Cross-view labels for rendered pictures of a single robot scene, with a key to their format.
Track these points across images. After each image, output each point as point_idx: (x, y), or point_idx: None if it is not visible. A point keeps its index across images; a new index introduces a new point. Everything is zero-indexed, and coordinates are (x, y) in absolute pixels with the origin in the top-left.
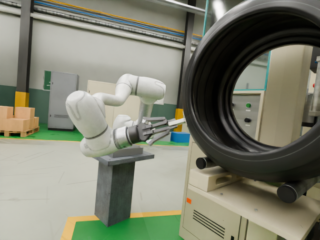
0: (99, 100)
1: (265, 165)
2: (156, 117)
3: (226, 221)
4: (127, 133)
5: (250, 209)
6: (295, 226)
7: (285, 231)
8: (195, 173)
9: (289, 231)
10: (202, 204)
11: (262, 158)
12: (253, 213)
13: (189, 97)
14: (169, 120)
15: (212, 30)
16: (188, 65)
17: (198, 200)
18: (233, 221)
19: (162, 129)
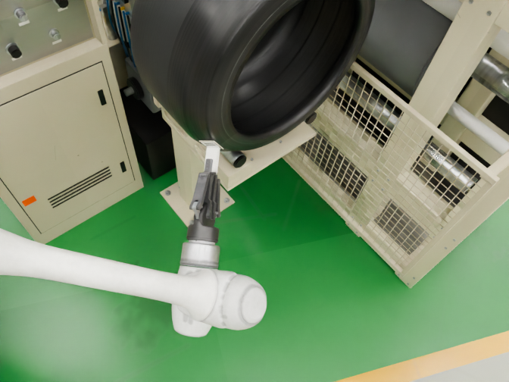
0: (218, 273)
1: (307, 115)
2: (204, 186)
3: (106, 158)
4: (213, 243)
5: (279, 145)
6: (300, 126)
7: (308, 136)
8: (236, 173)
9: (307, 133)
10: (59, 180)
11: (307, 114)
12: (285, 145)
13: (229, 122)
14: (210, 168)
15: (259, 20)
16: (217, 85)
17: (48, 182)
18: (115, 148)
19: (215, 186)
